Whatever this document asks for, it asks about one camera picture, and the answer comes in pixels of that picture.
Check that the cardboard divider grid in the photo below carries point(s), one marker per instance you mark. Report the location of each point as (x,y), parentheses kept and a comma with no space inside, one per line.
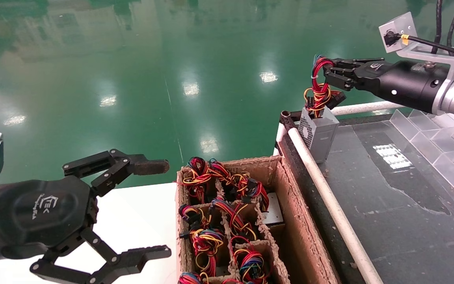
(275,274)

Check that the long white frame pipe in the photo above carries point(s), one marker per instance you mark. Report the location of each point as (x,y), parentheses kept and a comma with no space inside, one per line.
(329,197)
(369,107)

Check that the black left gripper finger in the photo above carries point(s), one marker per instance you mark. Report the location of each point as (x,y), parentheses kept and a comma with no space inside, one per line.
(116,165)
(132,260)

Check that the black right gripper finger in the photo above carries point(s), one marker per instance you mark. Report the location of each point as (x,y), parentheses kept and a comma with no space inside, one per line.
(349,62)
(341,78)

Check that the brown cardboard box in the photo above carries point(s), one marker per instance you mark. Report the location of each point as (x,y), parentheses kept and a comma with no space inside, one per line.
(274,169)

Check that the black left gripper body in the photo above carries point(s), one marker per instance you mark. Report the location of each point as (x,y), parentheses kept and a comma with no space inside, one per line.
(45,213)

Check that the black pipe corner connector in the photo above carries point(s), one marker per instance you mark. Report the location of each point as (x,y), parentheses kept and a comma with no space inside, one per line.
(288,118)

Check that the silver power supply casing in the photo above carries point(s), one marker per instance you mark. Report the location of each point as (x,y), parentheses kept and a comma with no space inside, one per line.
(275,211)

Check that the short white frame pipe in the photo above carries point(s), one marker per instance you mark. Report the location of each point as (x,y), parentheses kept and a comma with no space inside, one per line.
(279,138)

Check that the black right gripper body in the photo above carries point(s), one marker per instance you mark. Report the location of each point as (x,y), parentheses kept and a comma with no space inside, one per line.
(408,85)

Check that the clear acrylic divider tray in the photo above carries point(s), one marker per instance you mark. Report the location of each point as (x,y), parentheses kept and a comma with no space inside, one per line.
(412,130)

